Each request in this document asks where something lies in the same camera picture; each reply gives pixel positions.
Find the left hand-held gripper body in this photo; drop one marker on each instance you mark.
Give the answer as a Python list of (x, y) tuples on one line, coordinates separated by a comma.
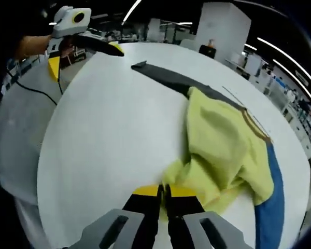
[(67, 24)]

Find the person's left hand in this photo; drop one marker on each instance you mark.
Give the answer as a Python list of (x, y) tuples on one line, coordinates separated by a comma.
[(67, 50)]

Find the ceiling strip light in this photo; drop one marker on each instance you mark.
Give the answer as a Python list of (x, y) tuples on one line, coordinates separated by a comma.
[(131, 11), (285, 54), (287, 71)]

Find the long white lab counter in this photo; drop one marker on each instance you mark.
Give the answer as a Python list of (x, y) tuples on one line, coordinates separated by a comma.
[(280, 96)]

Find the black cabinet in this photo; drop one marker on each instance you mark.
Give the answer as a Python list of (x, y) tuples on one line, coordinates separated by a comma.
[(208, 52)]

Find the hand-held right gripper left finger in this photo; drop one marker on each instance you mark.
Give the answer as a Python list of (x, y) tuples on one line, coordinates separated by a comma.
[(142, 220)]

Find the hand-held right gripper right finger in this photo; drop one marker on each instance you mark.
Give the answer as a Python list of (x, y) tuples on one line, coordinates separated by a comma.
[(184, 207)]

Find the white square pillar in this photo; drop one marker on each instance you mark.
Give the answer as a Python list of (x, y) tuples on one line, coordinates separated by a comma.
[(223, 26)]

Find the small orange object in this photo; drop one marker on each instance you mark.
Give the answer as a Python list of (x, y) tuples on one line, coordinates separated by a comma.
[(211, 42)]

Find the yellow blue grey garment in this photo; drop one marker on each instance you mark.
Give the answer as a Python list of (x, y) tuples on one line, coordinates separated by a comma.
[(217, 135)]

